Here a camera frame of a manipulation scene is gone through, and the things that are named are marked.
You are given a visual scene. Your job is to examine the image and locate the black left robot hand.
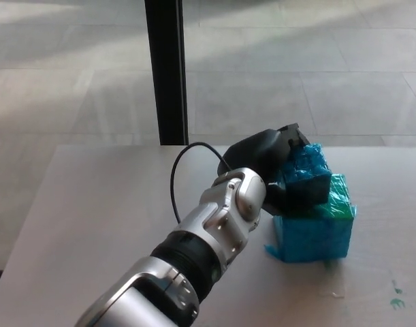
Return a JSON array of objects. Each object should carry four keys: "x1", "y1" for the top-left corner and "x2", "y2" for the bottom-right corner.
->
[{"x1": 217, "y1": 123, "x2": 330, "y2": 216}]

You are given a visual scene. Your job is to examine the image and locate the small blue cube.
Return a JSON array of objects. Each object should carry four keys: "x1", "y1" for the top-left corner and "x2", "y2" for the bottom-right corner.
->
[{"x1": 274, "y1": 142, "x2": 332, "y2": 207}]

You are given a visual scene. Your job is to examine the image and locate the big blue green wrapped cube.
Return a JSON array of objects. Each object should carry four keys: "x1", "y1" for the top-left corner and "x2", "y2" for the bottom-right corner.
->
[{"x1": 264, "y1": 173, "x2": 359, "y2": 264}]

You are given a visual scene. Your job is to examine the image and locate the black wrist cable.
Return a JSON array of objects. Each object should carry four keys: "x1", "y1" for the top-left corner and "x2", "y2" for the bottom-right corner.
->
[{"x1": 170, "y1": 142, "x2": 236, "y2": 223}]

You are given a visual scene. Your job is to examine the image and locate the black vertical window frame post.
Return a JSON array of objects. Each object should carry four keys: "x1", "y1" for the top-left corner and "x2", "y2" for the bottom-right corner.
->
[{"x1": 144, "y1": 0, "x2": 189, "y2": 146}]

